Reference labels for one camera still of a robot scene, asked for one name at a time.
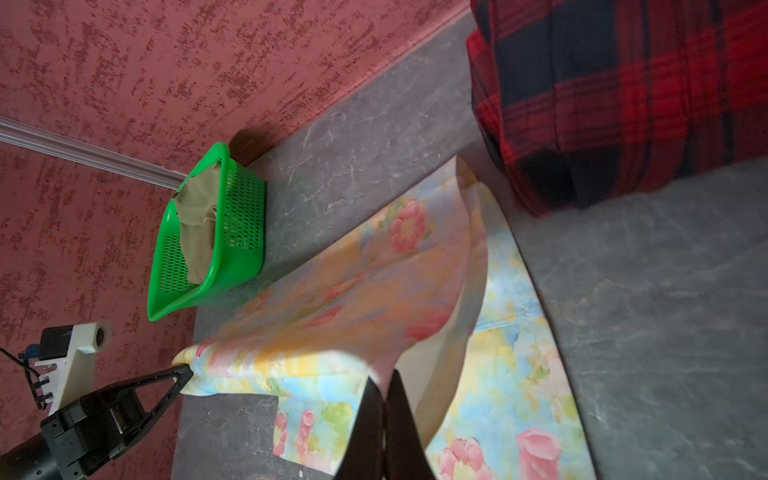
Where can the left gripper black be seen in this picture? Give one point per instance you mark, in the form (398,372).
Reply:
(101,426)

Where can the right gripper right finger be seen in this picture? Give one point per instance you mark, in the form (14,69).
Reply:
(404,457)

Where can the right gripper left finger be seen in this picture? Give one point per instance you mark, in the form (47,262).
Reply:
(364,456)

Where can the pastel floral skirt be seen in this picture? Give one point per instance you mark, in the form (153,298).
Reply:
(432,289)

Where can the red plaid skirt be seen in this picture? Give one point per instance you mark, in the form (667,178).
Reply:
(583,101)

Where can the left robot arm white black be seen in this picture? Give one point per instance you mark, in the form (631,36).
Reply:
(32,459)

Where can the green plastic basket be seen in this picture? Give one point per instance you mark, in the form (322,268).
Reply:
(238,240)

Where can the olive green garment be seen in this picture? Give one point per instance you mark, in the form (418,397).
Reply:
(197,204)

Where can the left aluminium corner post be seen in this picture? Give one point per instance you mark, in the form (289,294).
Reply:
(25,136)

